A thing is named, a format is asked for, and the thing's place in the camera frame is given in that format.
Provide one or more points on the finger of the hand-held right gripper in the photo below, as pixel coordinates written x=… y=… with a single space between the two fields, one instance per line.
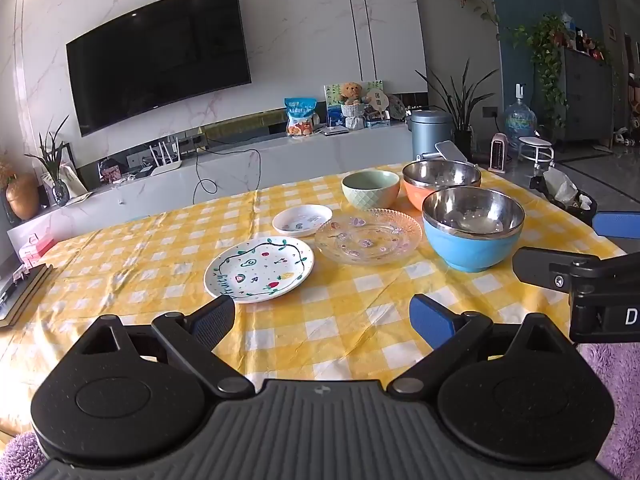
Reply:
x=617 y=224
x=542 y=266

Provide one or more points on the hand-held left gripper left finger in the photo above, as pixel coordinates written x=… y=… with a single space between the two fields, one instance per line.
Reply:
x=216 y=317

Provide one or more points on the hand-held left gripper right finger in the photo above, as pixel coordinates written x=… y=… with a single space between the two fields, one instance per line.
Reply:
x=430 y=320

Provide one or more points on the white painted vine plate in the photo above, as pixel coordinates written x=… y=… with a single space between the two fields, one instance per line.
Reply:
x=257 y=270

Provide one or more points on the blue steel bowl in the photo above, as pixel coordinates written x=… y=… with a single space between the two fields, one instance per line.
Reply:
x=472 y=230

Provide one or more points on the clear glass flower plate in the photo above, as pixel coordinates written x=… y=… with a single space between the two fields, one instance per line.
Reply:
x=367 y=237

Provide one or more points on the small white sticker dish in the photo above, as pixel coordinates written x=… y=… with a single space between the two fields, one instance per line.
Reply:
x=301 y=220

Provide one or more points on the orange steel bowl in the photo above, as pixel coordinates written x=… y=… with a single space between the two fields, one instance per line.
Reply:
x=440 y=180

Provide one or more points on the black waste bin with bag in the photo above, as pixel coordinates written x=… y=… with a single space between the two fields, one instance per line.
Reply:
x=562 y=190

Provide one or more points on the yellow checked tablecloth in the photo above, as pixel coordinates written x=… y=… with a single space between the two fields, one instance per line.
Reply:
x=350 y=315

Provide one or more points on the white round stool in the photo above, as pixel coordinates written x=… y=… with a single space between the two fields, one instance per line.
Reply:
x=535 y=145

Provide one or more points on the pink space heater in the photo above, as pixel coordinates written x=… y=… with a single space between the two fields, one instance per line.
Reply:
x=498 y=154

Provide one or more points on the dark grey drawer cabinet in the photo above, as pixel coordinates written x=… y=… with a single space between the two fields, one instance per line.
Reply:
x=585 y=95

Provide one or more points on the blue water jug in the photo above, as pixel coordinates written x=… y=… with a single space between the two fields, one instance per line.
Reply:
x=520 y=120

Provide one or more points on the green ceramic bowl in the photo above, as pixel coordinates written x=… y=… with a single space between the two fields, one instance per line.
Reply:
x=370 y=190

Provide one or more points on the white phone stand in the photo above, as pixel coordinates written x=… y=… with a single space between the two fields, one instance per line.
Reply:
x=450 y=152

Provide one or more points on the white wifi router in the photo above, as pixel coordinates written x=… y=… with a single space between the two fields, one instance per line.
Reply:
x=167 y=162

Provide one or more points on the grey-blue metal trash can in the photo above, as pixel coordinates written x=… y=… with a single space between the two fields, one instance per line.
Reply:
x=430 y=132

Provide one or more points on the white marble tv console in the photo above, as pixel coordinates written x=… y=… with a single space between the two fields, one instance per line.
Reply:
x=300 y=160

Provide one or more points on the long-leaf potted plant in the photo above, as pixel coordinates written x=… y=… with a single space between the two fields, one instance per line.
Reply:
x=460 y=105

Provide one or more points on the trailing pothos plant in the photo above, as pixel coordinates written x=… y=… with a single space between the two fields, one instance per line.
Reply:
x=547 y=55

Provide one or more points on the pink box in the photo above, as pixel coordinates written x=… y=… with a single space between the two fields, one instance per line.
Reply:
x=36 y=250

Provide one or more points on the stack of books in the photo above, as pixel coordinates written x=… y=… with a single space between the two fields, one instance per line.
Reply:
x=22 y=292

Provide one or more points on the glass vase with plant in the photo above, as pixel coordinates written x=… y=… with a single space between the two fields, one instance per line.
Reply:
x=59 y=192

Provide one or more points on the silver flat device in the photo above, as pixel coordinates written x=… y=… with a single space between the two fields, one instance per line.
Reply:
x=334 y=131

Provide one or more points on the decorative display plate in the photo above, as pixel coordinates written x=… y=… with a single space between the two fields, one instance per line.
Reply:
x=396 y=107

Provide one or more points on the blue snack bag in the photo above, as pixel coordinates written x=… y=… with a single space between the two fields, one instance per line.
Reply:
x=300 y=117

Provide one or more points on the round hand fan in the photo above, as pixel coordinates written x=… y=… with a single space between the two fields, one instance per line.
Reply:
x=378 y=101

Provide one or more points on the copper vase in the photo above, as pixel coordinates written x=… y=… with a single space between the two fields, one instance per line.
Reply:
x=22 y=199

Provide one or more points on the painted canvas picture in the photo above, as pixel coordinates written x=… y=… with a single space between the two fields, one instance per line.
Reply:
x=332 y=102

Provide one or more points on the brown teddy bear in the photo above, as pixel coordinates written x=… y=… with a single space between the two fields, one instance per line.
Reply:
x=351 y=92

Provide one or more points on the black wall television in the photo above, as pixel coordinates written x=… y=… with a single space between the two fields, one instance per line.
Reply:
x=160 y=55

